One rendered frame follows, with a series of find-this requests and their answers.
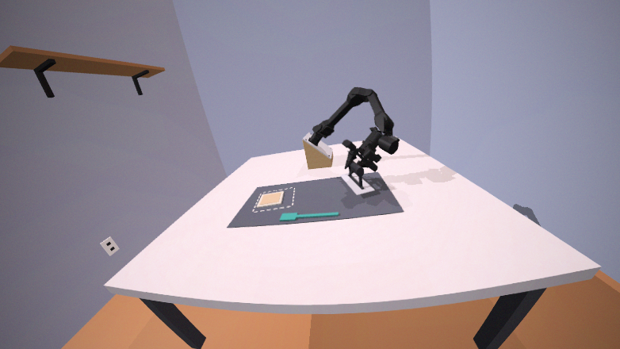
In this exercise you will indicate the cream square tile with dark blue center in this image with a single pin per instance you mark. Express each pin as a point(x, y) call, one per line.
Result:
point(270, 199)

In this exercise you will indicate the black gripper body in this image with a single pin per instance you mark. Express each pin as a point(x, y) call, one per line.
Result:
point(357, 151)

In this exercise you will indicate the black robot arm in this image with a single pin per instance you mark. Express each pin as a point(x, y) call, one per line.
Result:
point(387, 142)

